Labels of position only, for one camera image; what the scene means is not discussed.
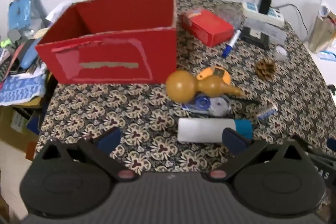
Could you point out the white power strip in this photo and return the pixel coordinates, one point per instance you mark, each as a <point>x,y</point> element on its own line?
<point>250,7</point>

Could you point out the red cardboard box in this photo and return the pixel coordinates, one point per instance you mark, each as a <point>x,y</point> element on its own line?
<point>105,50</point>

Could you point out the orange tape measure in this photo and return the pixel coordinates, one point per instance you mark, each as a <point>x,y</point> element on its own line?
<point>218,72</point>

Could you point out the blue correction tape dispenser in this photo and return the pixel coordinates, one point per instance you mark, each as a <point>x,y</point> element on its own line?
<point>207,104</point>

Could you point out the white bottle with blue cap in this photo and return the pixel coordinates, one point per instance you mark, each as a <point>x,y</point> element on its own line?
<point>202,129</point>

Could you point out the brown gourd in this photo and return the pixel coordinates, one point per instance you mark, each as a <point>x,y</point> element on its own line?
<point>181,86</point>

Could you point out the clear plastic case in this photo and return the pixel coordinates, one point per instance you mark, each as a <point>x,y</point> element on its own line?
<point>273,32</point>

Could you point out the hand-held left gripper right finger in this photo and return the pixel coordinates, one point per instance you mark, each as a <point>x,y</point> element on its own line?
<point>232,138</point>

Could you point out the black charger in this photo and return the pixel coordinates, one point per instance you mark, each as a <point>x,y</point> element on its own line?
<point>264,3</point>

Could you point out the small red box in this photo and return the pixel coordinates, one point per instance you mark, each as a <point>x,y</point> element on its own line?
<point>210,27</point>

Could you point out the blue white packet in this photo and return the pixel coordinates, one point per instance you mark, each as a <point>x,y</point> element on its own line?
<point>328,55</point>

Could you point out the black pen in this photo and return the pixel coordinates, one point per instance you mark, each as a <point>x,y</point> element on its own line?
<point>249,102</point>

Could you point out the neon green clip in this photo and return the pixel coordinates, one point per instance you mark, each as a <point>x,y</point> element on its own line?
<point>5,43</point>

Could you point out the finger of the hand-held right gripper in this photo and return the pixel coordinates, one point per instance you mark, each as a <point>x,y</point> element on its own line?
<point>331,142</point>
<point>315,151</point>

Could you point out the patterned tablecloth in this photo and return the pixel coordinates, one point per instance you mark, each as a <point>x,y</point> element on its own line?
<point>105,113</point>

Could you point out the brown pine cone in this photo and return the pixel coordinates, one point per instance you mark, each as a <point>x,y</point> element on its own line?
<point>265,69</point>

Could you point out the beige paper bag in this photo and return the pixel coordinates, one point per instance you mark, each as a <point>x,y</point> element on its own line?
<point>319,32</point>

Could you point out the small clear tape roll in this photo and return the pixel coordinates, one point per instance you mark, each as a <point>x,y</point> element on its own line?
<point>277,54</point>

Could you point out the purple tissue pack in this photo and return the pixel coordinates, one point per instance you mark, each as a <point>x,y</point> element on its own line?
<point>59,10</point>

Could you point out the brown cardboard carton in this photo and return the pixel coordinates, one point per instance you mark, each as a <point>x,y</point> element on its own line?
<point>15,121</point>

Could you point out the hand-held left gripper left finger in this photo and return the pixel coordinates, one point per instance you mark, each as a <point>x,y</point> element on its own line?
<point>110,138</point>

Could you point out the blue and white marker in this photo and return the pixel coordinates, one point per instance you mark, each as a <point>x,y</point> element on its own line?
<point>232,43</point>

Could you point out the blue patterned paper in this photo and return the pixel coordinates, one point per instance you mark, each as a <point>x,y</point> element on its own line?
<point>21,88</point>

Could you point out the blue plastic bag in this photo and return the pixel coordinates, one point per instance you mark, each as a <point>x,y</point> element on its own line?
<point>18,12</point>

